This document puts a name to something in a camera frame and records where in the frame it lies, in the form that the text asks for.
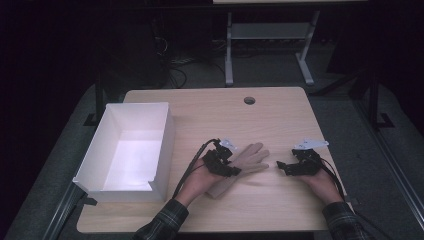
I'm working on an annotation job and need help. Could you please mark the black floor cables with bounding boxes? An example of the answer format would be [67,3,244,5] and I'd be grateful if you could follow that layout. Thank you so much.
[151,33,228,89]

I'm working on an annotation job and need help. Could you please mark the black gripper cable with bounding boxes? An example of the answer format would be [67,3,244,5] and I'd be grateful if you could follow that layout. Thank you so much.
[171,138,222,199]
[314,155,389,240]

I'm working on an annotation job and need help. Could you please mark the black metal stand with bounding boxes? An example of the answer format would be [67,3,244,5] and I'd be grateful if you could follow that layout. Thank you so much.
[82,63,108,128]
[348,64,396,132]

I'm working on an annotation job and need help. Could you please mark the beige knit glove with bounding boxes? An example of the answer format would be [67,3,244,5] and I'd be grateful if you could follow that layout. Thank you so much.
[205,142,271,200]

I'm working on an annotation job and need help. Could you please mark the aluminium rail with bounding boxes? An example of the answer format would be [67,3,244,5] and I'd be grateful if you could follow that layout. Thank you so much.
[353,98,424,223]
[41,181,86,240]

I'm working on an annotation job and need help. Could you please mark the person's left hand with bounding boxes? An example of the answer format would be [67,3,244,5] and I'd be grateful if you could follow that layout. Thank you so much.
[175,157,228,208]

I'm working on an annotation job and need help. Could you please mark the grey metal table frame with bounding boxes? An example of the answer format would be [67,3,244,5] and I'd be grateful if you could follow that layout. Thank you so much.
[224,9,322,88]

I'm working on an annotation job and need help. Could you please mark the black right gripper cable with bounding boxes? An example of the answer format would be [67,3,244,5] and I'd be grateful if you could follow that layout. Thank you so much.
[314,155,389,240]

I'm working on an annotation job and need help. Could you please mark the person's right hand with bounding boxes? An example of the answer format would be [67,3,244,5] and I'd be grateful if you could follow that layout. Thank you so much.
[297,166,345,206]

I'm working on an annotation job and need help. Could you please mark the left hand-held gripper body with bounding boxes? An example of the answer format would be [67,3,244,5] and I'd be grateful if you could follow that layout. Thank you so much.
[202,138,238,175]

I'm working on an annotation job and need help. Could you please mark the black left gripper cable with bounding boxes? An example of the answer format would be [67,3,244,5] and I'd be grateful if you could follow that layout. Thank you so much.
[171,138,222,199]

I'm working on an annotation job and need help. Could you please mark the white open box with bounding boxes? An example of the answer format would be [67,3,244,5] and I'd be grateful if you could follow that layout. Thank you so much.
[72,101,177,204]

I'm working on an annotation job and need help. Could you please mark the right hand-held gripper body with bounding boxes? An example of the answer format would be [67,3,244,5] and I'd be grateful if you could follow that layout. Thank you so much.
[290,138,330,177]

